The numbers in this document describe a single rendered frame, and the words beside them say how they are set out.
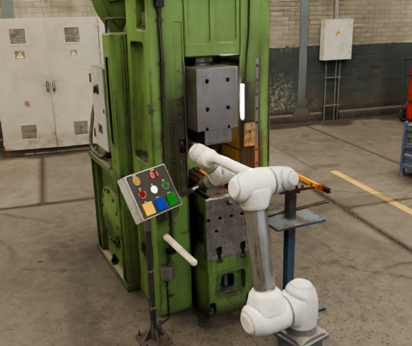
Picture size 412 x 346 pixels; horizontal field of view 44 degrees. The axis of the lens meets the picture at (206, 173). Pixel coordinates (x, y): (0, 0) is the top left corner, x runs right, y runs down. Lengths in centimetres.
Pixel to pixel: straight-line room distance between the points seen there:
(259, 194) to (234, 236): 139
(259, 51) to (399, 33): 787
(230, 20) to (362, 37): 748
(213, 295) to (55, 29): 564
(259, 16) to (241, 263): 172
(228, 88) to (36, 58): 539
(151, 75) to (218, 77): 42
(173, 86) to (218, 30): 47
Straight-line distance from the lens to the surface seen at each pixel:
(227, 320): 380
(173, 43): 332
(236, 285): 385
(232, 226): 356
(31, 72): 842
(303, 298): 246
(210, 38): 343
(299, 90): 1024
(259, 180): 223
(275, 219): 366
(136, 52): 363
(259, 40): 363
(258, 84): 365
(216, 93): 333
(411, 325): 396
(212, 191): 347
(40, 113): 850
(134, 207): 301
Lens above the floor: 209
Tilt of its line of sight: 17 degrees down
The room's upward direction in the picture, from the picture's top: 1 degrees counter-clockwise
